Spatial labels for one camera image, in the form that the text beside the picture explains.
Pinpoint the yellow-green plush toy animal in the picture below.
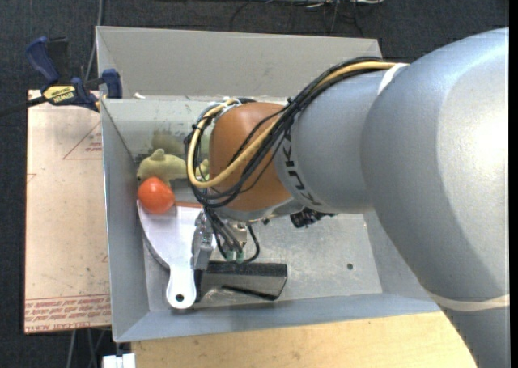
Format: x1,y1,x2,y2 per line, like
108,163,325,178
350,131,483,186
136,148,210,189

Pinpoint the white round board with handle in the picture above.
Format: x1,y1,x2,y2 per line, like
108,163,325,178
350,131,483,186
136,198,205,311

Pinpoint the brown cardboard board red print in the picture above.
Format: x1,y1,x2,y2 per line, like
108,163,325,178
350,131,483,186
23,89,113,335

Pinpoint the orange ball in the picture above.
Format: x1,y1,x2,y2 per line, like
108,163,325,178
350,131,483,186
137,176,176,215

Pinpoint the grey metal bin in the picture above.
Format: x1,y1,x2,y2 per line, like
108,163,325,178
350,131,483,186
95,25,443,344

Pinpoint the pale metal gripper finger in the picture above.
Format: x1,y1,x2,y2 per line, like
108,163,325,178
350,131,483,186
190,232,205,272
202,233,215,271

